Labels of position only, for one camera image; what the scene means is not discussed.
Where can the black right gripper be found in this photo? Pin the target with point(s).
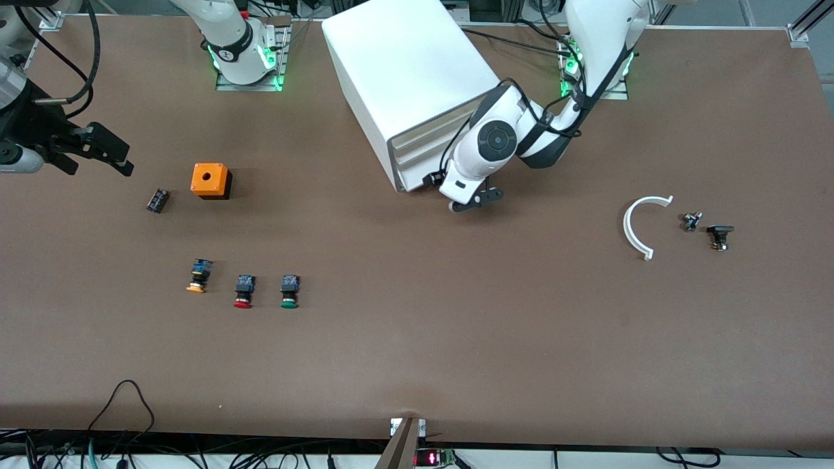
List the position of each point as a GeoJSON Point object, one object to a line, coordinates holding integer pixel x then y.
{"type": "Point", "coordinates": [40, 130]}

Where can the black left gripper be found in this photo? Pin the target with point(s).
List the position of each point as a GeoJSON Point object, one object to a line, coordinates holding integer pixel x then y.
{"type": "Point", "coordinates": [438, 181]}

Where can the green push button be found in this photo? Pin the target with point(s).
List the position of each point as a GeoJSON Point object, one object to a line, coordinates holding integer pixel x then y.
{"type": "Point", "coordinates": [290, 286]}

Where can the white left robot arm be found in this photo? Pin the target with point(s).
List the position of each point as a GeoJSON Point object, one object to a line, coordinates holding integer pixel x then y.
{"type": "Point", "coordinates": [599, 32]}

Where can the orange button box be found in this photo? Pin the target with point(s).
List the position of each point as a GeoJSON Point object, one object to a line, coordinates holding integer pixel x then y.
{"type": "Point", "coordinates": [208, 179]}

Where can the yellow push button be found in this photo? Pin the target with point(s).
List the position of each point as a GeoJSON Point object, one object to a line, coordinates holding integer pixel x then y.
{"type": "Point", "coordinates": [199, 275]}

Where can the red push button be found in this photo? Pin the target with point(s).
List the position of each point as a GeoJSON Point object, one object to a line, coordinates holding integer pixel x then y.
{"type": "Point", "coordinates": [244, 291]}

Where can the small black contact block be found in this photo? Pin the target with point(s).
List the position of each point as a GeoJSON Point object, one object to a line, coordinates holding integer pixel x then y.
{"type": "Point", "coordinates": [158, 200]}

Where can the small chrome valve fitting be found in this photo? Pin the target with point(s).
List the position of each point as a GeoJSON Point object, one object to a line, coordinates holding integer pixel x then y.
{"type": "Point", "coordinates": [690, 221]}

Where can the brown wooden beam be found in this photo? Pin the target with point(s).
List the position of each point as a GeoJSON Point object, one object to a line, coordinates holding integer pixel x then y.
{"type": "Point", "coordinates": [401, 449]}

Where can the small red-lit device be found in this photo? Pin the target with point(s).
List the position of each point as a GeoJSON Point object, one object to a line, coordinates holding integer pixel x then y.
{"type": "Point", "coordinates": [433, 458]}

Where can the aluminium frame corner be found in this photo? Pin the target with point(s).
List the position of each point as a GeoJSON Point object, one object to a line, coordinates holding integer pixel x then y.
{"type": "Point", "coordinates": [49, 18]}
{"type": "Point", "coordinates": [803, 29]}

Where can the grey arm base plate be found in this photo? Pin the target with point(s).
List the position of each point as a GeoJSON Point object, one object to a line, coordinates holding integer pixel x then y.
{"type": "Point", "coordinates": [251, 86]}
{"type": "Point", "coordinates": [616, 95]}

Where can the black flat-cap switch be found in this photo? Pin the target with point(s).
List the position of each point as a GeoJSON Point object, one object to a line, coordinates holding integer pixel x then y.
{"type": "Point", "coordinates": [720, 230]}

